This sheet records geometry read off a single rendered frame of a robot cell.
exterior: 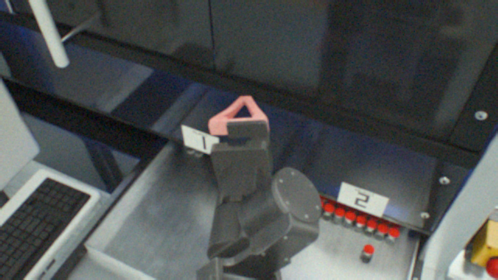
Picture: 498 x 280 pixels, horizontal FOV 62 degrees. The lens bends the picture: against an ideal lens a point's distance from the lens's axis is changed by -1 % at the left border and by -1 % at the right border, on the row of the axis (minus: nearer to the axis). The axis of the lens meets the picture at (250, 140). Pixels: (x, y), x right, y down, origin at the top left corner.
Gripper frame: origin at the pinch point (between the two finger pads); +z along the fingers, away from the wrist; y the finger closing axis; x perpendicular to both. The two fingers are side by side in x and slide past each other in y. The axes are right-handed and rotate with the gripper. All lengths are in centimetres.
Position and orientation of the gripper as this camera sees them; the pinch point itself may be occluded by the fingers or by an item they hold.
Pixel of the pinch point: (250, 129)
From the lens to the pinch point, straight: 56.7
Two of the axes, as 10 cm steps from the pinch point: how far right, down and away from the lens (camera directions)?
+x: -9.9, 0.4, 1.5
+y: -1.4, -7.3, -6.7
